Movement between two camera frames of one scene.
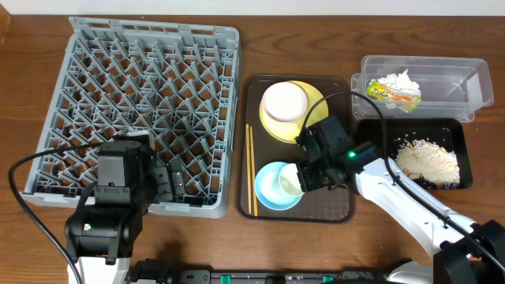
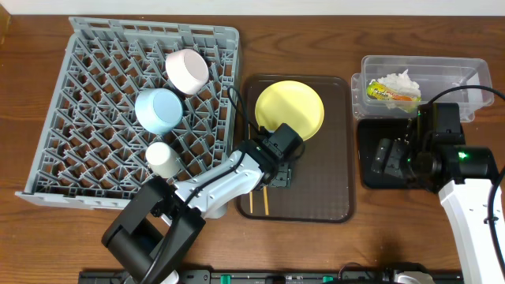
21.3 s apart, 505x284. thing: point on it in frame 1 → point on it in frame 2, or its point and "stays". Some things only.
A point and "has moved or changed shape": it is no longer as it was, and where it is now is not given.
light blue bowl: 268,189 → 158,110
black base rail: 284,276 stays
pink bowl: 285,102 → 188,71
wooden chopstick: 250,138 → 266,200
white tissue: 399,80 → 377,90
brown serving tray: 257,147 stays
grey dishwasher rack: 174,87 stays
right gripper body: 306,178 → 389,156
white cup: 289,181 has moved or changed shape
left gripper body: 162,183 → 281,176
